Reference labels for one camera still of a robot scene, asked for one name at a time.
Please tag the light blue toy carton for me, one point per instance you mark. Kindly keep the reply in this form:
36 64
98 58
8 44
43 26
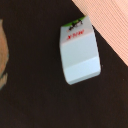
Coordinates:
79 51

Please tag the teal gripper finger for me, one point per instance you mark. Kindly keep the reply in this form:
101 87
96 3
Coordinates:
4 55

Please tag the white woven placemat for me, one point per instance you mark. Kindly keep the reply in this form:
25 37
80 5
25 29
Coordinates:
110 19

